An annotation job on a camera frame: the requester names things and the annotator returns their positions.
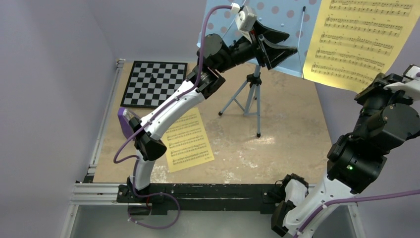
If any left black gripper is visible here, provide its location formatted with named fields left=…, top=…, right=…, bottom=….
left=214, top=20, right=297, bottom=74

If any black white chessboard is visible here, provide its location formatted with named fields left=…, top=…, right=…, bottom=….
left=120, top=61, right=188, bottom=109

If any aluminium frame rail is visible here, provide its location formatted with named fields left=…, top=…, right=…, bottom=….
left=59, top=59, right=367, bottom=238

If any purple metronome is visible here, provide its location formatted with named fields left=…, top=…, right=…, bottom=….
left=117, top=107, right=141, bottom=139

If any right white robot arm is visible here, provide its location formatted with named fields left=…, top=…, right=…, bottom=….
left=271, top=68, right=420, bottom=238

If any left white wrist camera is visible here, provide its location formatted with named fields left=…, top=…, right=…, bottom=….
left=230, top=2, right=257, bottom=43

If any light blue music stand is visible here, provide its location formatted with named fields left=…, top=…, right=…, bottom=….
left=197, top=0, right=320, bottom=118

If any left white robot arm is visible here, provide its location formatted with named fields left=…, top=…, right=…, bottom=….
left=128, top=21, right=298, bottom=203

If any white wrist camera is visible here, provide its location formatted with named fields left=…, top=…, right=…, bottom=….
left=230, top=2, right=257, bottom=43
left=384, top=64, right=420, bottom=101

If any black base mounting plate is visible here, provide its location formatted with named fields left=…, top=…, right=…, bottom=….
left=116, top=181, right=286, bottom=215

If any yellow sheet music page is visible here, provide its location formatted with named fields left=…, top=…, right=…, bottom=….
left=303, top=0, right=420, bottom=93
left=162, top=107, right=214, bottom=173

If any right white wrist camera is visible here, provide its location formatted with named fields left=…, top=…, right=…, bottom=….
left=384, top=64, right=420, bottom=101

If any clear plastic metronome cover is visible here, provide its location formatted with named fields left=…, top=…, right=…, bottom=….
left=124, top=109, right=140, bottom=121

